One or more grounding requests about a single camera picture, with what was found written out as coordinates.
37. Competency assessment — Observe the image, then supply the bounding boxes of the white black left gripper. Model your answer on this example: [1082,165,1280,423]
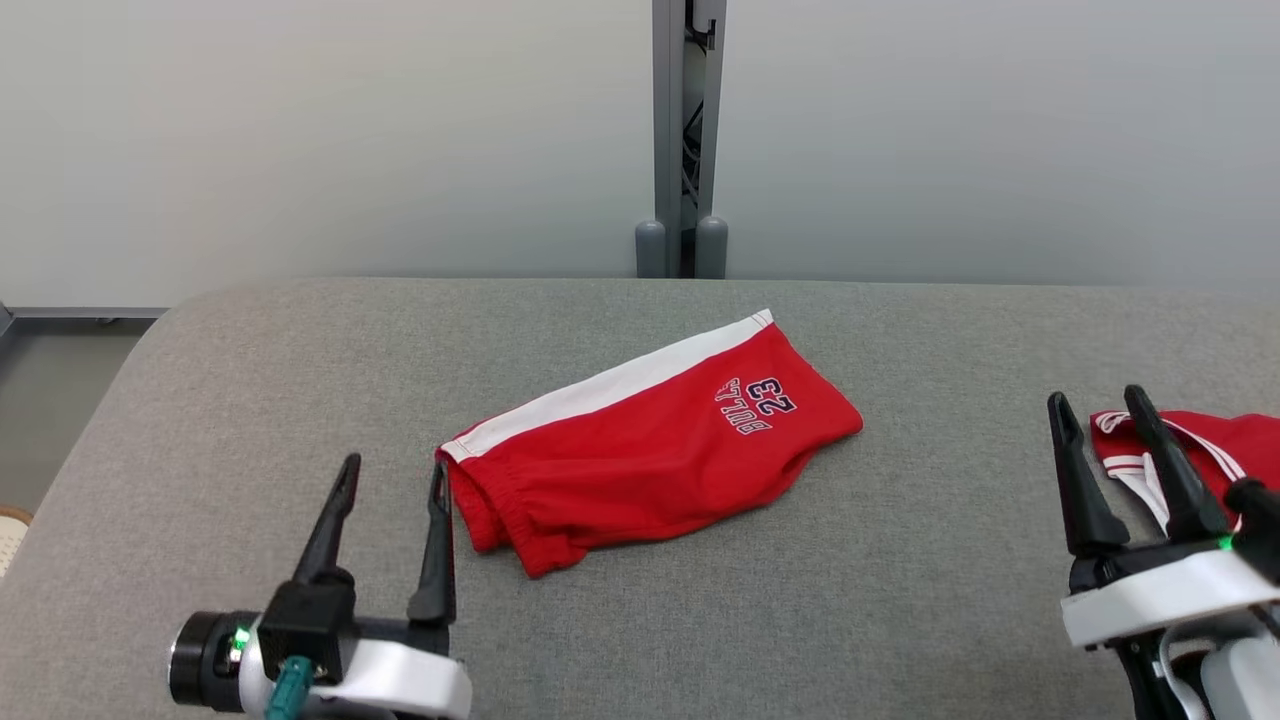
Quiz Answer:
[168,453,473,720]

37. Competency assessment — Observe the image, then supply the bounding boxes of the red number 23 shorts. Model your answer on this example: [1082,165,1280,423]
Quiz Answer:
[436,309,864,580]

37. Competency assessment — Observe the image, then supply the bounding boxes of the red white-sleeved jersey shirt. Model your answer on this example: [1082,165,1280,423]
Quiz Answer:
[1090,408,1280,536]

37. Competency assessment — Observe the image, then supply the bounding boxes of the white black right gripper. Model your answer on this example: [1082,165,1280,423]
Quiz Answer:
[1047,384,1280,720]

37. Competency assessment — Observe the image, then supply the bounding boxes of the white partition panel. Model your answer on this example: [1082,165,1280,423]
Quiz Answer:
[722,0,1280,301]
[0,0,656,321]

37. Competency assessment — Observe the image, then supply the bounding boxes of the teal-plug left camera cable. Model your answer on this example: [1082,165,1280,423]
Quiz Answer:
[262,655,316,720]

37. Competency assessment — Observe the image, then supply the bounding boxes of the cream perforated laundry basket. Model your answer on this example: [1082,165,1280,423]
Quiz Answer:
[0,505,34,581]

